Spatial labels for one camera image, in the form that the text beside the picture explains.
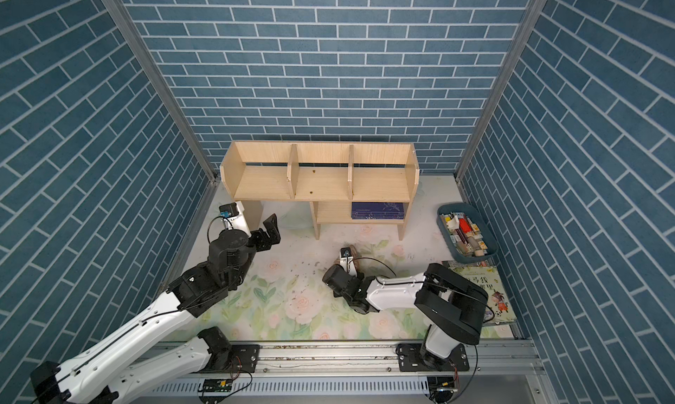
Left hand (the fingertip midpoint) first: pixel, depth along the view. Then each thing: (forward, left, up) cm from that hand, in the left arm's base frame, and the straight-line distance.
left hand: (271, 219), depth 71 cm
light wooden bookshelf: (+18, -20, -4) cm, 28 cm away
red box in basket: (+15, -67, -23) cm, 72 cm away
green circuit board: (-34, +15, -31) cm, 49 cm away
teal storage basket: (+7, -69, -25) cm, 74 cm away
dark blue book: (+14, -32, -13) cm, 37 cm away
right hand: (-5, -19, -27) cm, 34 cm away
